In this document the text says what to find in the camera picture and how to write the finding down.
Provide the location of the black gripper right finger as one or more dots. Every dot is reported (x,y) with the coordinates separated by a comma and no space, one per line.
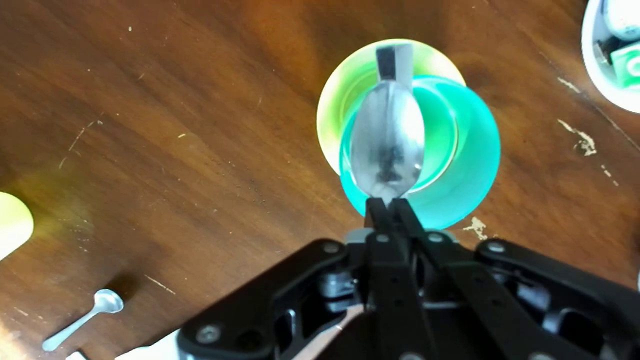
(466,287)

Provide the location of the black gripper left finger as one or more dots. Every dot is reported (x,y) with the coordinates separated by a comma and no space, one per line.
(383,280)

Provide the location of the large silver metal spoon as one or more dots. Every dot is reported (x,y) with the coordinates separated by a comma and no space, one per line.
(387,132)

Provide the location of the translucent green cup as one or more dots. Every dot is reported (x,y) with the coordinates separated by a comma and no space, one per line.
(466,167)

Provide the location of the green plastic cup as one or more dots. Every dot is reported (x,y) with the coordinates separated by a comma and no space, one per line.
(340,107)

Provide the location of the yellow plastic cup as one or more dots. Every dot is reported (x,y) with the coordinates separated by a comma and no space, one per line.
(13,222)

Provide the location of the white paper napkin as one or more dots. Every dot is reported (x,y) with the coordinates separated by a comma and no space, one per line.
(156,349)

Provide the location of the white bowl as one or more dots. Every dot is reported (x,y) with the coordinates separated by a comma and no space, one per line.
(593,73)

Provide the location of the green sachet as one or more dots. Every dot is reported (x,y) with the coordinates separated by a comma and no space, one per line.
(626,66)

